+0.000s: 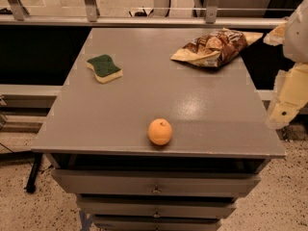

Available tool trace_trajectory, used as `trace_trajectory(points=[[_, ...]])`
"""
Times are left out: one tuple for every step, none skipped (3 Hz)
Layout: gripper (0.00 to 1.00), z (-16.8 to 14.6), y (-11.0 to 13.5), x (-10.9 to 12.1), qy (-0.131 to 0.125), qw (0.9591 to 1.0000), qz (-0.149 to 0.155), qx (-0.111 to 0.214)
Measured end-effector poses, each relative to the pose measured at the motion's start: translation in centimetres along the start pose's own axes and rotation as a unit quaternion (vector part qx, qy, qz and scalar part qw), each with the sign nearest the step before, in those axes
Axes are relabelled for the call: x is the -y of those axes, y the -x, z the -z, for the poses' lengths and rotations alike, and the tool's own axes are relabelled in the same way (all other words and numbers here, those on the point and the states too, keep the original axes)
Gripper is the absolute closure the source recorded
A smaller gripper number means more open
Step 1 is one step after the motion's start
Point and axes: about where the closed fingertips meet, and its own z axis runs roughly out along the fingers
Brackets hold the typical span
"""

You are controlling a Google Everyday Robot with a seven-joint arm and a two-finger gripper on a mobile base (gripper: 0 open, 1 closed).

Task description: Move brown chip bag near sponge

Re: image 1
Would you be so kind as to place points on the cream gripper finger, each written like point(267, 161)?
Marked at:
point(290, 95)
point(276, 36)

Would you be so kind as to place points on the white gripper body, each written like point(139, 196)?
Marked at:
point(297, 38)

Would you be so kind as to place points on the brown chip bag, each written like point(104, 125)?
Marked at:
point(215, 49)

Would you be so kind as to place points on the green and yellow sponge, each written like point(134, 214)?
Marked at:
point(104, 69)

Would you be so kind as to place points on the orange fruit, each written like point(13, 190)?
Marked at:
point(159, 131)

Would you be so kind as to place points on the grey drawer cabinet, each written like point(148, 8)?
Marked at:
point(217, 117)

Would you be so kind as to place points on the middle grey drawer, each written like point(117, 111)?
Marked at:
point(162, 207)

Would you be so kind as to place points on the grey drawer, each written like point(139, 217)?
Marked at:
point(162, 207)
point(121, 223)
point(156, 183)

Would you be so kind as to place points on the bottom grey drawer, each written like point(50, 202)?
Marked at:
point(121, 223)

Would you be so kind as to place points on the top grey drawer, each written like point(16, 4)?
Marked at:
point(156, 183)

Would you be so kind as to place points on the black stand leg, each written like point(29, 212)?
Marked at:
point(31, 183)

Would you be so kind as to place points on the metal railing frame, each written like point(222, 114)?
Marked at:
point(132, 13)

